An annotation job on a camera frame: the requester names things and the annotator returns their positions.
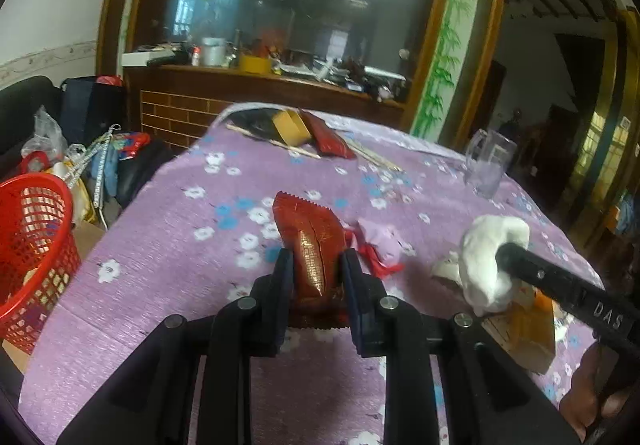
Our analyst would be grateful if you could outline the white tissue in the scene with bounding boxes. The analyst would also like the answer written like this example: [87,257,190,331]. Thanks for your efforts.
[459,215,530,317]

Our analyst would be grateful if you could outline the dark blue bag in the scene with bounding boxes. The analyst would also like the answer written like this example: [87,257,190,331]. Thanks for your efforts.
[58,76,127,146]

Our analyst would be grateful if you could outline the red candy wrapper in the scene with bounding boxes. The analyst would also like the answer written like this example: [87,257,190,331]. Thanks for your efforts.
[343,217,405,279]

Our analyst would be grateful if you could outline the chopsticks in paper sleeve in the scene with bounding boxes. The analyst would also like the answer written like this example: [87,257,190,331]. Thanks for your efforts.
[345,139,402,172]

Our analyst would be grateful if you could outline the dark red snack wrapper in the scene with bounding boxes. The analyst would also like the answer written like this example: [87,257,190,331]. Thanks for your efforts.
[272,191,349,330]

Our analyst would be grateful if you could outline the purple floral tablecloth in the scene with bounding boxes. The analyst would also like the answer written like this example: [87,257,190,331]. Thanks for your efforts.
[18,113,602,444]

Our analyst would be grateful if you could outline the clear drinking glass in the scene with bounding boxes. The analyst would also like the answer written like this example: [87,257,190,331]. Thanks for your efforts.
[465,130,518,199]

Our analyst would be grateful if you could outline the right hand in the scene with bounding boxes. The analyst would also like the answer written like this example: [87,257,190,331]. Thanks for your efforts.
[559,343,631,443]

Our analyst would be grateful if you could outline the black leather sofa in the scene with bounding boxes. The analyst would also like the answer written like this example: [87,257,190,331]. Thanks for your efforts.
[0,75,62,175]

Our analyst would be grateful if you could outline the clear plastic bag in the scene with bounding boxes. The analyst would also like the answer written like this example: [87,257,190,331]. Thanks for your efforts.
[21,106,67,162]

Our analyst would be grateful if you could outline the white container on counter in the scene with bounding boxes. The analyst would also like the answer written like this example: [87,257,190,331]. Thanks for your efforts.
[201,38,227,67]

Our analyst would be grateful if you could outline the orange medicine box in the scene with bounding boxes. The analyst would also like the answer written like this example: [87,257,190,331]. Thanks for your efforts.
[482,285,555,375]

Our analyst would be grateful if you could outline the red packet on table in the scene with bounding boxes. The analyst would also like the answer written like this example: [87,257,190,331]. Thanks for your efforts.
[299,110,357,160]

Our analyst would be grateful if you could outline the white printed plastic bag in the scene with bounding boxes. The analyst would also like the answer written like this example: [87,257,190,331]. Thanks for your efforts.
[431,251,462,287]

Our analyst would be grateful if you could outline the red plastic mesh basket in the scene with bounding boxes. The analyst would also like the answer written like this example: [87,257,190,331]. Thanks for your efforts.
[0,173,80,354]

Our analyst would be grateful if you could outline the wooden counter ledge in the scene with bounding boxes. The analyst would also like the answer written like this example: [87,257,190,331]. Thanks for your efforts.
[124,64,405,153]

